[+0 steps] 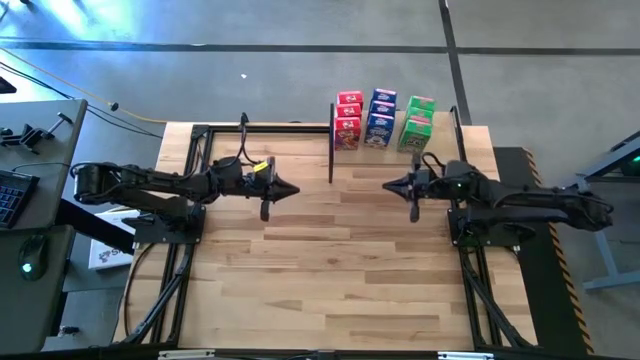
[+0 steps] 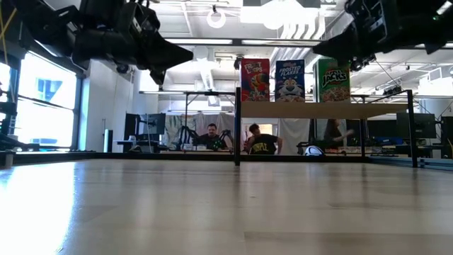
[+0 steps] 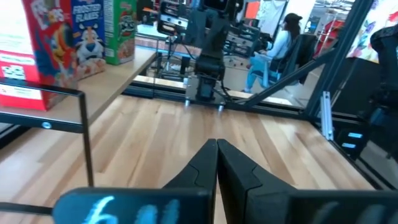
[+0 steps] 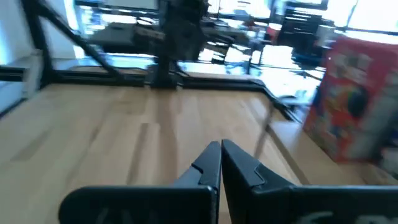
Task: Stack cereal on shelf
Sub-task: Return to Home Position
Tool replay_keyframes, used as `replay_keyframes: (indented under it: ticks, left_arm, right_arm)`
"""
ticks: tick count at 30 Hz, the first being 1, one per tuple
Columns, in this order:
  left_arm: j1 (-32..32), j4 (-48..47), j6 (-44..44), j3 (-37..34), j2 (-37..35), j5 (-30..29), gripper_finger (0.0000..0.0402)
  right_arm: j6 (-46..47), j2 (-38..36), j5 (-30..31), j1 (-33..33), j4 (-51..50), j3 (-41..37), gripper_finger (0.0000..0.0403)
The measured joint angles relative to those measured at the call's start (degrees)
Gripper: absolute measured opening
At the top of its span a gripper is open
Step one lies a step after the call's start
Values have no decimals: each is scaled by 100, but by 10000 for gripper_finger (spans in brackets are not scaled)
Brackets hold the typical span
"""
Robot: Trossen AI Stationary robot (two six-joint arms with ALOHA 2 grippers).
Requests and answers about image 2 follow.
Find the white hanging sheet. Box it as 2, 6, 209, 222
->
277, 118, 312, 156

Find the grey hanging sheet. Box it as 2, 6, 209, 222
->
163, 112, 236, 152

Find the black-framed wooden-top shelf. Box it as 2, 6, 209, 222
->
234, 86, 419, 169

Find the red Froot Loops cereal box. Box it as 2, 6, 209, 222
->
240, 58, 271, 103

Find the blue bin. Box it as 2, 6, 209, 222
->
369, 137, 404, 147

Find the green Apple Jacks cereal box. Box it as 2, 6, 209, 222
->
314, 58, 351, 103

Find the blue Frosted Flakes cereal box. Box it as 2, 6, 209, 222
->
275, 59, 306, 103

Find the white tower device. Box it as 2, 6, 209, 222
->
103, 129, 114, 154

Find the white ring ceiling lamp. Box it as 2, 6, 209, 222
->
207, 8, 227, 29

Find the dark computer monitor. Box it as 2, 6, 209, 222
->
440, 115, 453, 159
396, 112, 437, 140

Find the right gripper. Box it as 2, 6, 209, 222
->
313, 0, 425, 67

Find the black-framed large window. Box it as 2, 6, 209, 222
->
0, 51, 83, 152

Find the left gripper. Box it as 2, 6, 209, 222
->
70, 0, 194, 86

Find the grey-backed computer monitor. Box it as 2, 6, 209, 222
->
138, 113, 167, 136

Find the black and white ball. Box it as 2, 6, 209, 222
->
304, 144, 325, 157

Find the black metal rig frame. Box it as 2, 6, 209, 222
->
0, 101, 453, 172

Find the person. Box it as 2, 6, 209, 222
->
243, 123, 284, 156
196, 123, 229, 152
322, 118, 355, 154

